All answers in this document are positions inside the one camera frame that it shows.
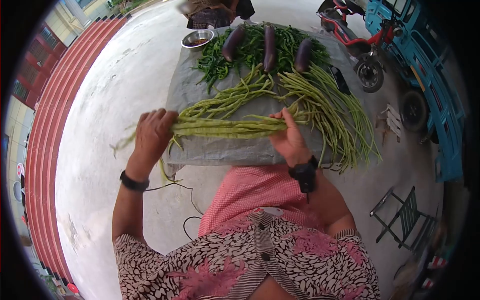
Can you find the purple eggplant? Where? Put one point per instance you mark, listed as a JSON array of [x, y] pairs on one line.
[[303, 56], [269, 48], [233, 43]]

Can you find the red steps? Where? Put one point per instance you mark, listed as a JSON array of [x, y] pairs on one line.
[[45, 150]]

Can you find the person's legs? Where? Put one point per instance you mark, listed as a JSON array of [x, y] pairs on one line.
[[255, 191]]

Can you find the green folding chair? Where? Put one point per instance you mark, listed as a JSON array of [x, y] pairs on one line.
[[407, 217]]

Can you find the small white stool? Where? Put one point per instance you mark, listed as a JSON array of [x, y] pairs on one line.
[[393, 120]]

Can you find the pile of green peppers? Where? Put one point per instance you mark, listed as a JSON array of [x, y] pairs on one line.
[[251, 48]]

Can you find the person's right thumb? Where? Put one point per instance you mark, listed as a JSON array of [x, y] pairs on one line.
[[291, 118]]

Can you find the person's right fingers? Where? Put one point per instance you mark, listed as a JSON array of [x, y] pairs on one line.
[[276, 114]]

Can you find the person's right hand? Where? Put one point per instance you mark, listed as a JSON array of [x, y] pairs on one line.
[[290, 144]]

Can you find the grey woven tarp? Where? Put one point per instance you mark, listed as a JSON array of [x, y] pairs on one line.
[[225, 152]]

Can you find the person's body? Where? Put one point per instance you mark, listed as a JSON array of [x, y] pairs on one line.
[[240, 262]]

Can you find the black wrist band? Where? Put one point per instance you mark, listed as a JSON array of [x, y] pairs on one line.
[[134, 183], [304, 174]]

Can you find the person's left hand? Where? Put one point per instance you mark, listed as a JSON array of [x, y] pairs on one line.
[[152, 140]]

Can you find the blue cargo tricycle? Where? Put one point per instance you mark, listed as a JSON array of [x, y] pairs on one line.
[[438, 86]]

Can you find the person's left fingers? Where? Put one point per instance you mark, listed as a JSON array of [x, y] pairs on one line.
[[159, 116]]

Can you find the bundle of long beans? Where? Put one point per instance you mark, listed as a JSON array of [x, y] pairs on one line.
[[225, 127]]

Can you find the flat black object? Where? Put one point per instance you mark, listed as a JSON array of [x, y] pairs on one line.
[[339, 79]]

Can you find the red electric scooter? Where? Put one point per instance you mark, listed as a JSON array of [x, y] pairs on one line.
[[348, 35]]

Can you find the pile of loose long beans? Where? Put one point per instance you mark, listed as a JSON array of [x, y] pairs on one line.
[[330, 105]]

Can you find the metal bowl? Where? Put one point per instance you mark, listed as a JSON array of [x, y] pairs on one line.
[[197, 39]]

